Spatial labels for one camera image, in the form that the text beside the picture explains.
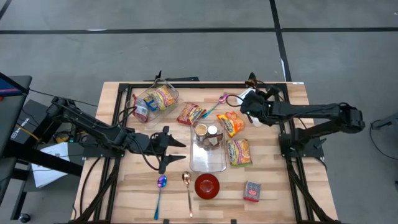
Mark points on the blue ramen packet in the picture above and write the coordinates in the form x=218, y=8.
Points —
x=151, y=104

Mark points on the long rose gold spoon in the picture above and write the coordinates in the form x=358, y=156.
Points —
x=186, y=177

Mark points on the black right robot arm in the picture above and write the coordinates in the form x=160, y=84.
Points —
x=311, y=109

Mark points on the red and black bowl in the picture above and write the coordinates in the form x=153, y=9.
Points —
x=206, y=186

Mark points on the iridescent pink teal spoon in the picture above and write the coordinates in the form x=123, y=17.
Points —
x=223, y=99

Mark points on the black frame clip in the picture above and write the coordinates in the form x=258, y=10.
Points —
x=166, y=221
x=234, y=221

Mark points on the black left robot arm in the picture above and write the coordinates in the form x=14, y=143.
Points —
x=93, y=124

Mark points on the small red patterned box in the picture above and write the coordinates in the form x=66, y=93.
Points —
x=252, y=191

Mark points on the black crossbar bracket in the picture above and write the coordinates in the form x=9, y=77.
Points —
x=183, y=79

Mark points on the clear plastic bin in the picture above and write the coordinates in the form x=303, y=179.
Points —
x=161, y=118

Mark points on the white paper sheets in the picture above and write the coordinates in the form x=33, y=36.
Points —
x=46, y=174

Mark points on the grey chair base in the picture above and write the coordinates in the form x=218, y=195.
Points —
x=387, y=124

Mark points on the clear bin with bottom sticker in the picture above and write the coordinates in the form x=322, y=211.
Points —
x=206, y=161

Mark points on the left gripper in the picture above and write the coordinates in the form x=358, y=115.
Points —
x=158, y=143

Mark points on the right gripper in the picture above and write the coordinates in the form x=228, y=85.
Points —
x=258, y=107

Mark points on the lime chili shrimp ramen packet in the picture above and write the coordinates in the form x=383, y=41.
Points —
x=238, y=152
x=163, y=97

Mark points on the white plastic bin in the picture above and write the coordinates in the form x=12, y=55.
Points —
x=258, y=122

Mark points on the iridescent blue purple spoon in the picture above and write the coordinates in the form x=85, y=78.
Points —
x=161, y=181

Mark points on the orange ramen packet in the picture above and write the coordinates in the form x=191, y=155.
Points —
x=231, y=124

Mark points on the black caster wheel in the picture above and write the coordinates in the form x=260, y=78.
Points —
x=24, y=217

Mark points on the black equipment case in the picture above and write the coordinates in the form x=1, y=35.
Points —
x=37, y=118

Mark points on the laptop screen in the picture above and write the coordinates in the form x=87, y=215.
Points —
x=9, y=88

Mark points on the black office desk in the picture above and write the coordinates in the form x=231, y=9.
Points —
x=12, y=118

